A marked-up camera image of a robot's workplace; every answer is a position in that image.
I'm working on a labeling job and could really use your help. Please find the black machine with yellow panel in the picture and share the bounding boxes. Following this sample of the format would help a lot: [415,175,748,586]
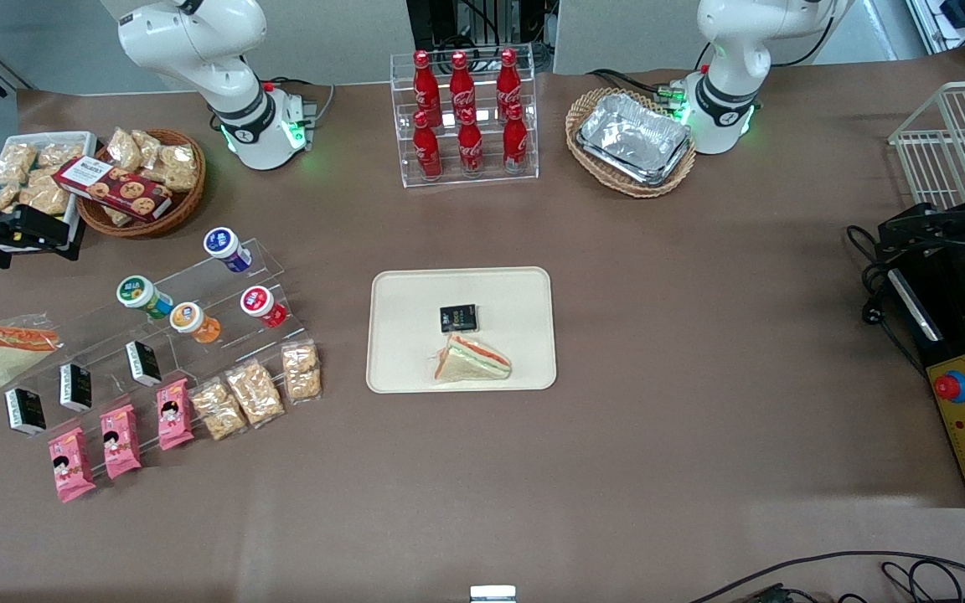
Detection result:
[876,243,965,509]

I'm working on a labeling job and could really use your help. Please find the pink snack pack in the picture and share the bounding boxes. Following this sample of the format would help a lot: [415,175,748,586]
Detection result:
[100,404,144,480]
[47,427,98,503]
[156,378,196,451]

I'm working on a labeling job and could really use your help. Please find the red cookie box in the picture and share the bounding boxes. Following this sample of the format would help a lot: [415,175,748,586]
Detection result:
[54,155,173,223]

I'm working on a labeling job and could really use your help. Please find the black cable bundle with connectors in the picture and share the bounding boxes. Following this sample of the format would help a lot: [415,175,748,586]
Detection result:
[587,67,693,107]

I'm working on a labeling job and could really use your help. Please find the red cola bottle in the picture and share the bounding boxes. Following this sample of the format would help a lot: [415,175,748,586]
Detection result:
[412,111,443,181]
[412,50,441,126]
[457,107,485,177]
[503,103,529,174]
[449,50,477,122]
[497,48,524,118]

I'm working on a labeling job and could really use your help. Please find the wrapped triangle sandwich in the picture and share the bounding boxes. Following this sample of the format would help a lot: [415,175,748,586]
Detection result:
[431,333,513,384]
[0,314,63,396]

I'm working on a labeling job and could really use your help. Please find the green gum bottle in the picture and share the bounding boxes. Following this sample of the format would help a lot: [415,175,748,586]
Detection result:
[116,275,173,321]

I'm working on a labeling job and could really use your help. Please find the long black cable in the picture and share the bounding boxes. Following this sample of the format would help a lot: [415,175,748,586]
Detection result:
[688,550,965,603]

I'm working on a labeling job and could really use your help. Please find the oval light wicker basket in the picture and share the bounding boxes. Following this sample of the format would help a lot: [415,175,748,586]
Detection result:
[565,88,698,199]

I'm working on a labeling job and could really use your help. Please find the white wire basket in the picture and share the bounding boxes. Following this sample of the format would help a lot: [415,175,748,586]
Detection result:
[889,80,965,210]

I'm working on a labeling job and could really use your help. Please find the black box with green print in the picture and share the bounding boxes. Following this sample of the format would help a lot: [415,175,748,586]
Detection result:
[439,304,480,333]

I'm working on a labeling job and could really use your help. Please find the black machine power cable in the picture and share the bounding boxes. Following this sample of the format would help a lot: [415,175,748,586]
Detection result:
[847,224,898,327]

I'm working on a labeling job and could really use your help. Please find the small black white box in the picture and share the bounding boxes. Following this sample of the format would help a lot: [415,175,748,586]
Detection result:
[5,387,48,436]
[59,362,94,413]
[125,340,163,388]

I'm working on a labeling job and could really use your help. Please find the aluminium foil tray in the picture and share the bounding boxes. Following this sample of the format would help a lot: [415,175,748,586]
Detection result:
[575,92,693,187]

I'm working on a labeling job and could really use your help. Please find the beige plastic tray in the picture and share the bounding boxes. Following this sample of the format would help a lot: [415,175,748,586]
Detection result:
[365,266,557,394]

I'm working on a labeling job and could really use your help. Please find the black equipment rack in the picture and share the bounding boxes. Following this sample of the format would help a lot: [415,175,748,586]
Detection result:
[405,0,559,53]

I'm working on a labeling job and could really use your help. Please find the red gum bottle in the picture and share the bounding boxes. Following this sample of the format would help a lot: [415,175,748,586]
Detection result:
[240,286,288,328]

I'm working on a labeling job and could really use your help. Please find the white rectangular tray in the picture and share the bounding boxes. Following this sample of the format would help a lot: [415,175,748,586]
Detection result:
[0,130,98,254]

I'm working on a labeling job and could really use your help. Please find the blue gum bottle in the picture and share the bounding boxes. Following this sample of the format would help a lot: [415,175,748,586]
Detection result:
[203,226,253,273]

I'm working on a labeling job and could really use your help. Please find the round brown wicker basket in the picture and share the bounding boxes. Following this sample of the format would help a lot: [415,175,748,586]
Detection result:
[76,127,207,240]

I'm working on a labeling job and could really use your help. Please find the clear acrylic stepped shelf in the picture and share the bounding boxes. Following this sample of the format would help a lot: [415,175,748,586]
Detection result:
[22,239,309,403]

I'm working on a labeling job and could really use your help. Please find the orange gum bottle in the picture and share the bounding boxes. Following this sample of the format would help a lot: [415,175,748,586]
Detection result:
[169,301,221,344]

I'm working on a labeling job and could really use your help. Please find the looped black cable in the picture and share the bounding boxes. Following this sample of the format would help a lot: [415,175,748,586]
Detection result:
[880,559,965,603]

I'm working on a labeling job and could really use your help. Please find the clear acrylic bottle rack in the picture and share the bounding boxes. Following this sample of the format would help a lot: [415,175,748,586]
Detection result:
[390,44,539,189]

